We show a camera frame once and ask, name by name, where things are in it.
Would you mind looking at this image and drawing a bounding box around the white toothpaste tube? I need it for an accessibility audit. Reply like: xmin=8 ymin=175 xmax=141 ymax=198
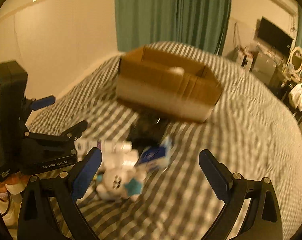
xmin=75 ymin=138 xmax=107 ymax=161

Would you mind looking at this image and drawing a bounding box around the white cylindrical bottle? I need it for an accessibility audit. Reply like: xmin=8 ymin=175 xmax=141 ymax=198
xmin=100 ymin=141 xmax=139 ymax=170

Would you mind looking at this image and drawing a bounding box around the white plush toy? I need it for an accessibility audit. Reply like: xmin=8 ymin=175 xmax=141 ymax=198
xmin=96 ymin=168 xmax=147 ymax=201

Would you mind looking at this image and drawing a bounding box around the blue tissue pack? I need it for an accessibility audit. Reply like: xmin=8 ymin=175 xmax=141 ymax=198
xmin=135 ymin=135 xmax=172 ymax=172

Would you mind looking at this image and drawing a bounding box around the operator hand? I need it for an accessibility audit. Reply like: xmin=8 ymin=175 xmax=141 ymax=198
xmin=0 ymin=172 xmax=31 ymax=201

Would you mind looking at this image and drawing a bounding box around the phone mounted on gripper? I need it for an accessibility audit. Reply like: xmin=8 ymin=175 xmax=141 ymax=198
xmin=0 ymin=61 xmax=28 ymax=141

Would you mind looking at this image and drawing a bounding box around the black object on bed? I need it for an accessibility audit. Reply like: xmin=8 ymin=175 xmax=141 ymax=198
xmin=126 ymin=114 xmax=169 ymax=155

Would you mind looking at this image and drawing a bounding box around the green checkered duvet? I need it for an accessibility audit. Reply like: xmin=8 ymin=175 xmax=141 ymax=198
xmin=29 ymin=42 xmax=302 ymax=239

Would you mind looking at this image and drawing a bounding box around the open cardboard box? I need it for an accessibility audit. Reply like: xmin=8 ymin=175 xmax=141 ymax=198
xmin=116 ymin=47 xmax=223 ymax=123

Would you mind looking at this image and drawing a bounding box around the white towel on chair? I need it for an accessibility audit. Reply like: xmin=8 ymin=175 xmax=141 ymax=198
xmin=288 ymin=83 xmax=302 ymax=111

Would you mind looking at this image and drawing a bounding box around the black chair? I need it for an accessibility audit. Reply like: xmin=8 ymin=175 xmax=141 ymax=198
xmin=279 ymin=81 xmax=302 ymax=124

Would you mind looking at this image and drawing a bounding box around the silver mini fridge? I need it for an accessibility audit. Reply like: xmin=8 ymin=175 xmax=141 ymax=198
xmin=252 ymin=52 xmax=280 ymax=85

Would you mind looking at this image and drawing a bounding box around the white suitcase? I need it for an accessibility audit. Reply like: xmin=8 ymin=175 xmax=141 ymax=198
xmin=234 ymin=51 xmax=253 ymax=71

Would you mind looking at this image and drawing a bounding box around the white oval vanity mirror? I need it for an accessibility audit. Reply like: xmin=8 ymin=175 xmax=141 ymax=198
xmin=289 ymin=46 xmax=302 ymax=74

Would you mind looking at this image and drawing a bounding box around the large green curtain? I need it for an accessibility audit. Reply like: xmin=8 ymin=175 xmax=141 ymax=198
xmin=115 ymin=0 xmax=232 ymax=55

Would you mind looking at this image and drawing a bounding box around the black wall television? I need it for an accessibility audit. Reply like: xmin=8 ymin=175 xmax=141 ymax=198
xmin=257 ymin=17 xmax=293 ymax=57

